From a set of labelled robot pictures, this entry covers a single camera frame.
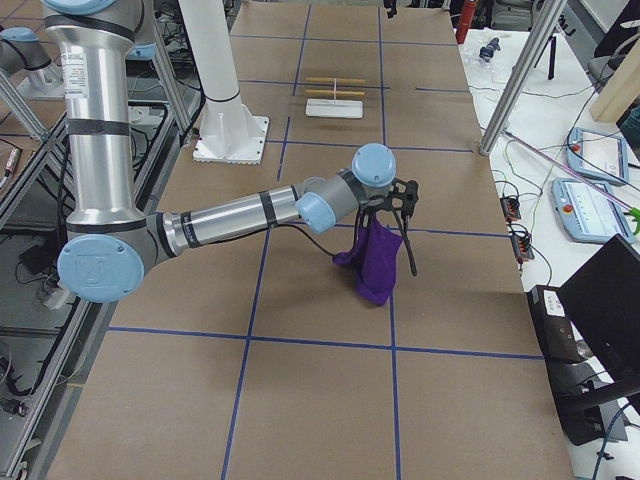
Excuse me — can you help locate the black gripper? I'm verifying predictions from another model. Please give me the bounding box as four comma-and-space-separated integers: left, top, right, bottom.
355, 196, 385, 226
383, 0, 396, 15

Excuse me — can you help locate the purple microfibre towel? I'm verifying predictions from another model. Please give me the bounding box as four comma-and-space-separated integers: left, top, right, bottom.
332, 217, 402, 306

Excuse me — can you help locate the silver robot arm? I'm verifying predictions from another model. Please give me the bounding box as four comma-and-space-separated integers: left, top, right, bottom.
43, 1, 396, 303

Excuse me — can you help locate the white towel rack base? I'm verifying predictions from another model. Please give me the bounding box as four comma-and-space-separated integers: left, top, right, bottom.
305, 98, 364, 119

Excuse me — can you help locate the front wooden rack rod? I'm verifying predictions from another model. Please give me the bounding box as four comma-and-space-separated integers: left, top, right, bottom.
304, 89, 366, 99

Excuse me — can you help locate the red cylinder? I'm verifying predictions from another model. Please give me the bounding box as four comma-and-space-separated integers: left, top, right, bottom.
455, 0, 477, 45

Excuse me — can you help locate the folded dark blue umbrella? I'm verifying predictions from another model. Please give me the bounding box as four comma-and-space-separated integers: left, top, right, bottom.
479, 37, 501, 63

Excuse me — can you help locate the near teach pendant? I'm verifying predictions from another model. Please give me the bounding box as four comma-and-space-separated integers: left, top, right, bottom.
551, 178, 636, 244

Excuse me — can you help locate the teach pendant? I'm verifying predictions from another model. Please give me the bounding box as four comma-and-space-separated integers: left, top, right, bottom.
551, 178, 636, 244
566, 127, 629, 186

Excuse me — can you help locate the far teach pendant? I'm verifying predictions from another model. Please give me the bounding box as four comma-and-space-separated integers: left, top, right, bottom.
566, 127, 629, 186

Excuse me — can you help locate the wooden beam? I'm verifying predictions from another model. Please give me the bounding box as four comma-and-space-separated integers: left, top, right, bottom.
587, 33, 639, 123

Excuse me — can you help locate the black monitor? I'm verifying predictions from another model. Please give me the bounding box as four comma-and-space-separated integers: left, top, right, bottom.
557, 234, 639, 412

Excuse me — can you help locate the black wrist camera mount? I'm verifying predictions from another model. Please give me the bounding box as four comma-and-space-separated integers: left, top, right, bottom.
381, 178, 419, 221

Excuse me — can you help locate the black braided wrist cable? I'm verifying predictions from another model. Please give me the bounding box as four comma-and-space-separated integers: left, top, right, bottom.
289, 209, 419, 277

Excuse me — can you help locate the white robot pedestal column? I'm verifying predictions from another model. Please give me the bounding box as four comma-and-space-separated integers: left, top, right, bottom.
179, 0, 269, 165

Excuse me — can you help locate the aluminium frame post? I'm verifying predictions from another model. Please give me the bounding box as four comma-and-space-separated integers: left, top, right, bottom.
479, 0, 567, 156

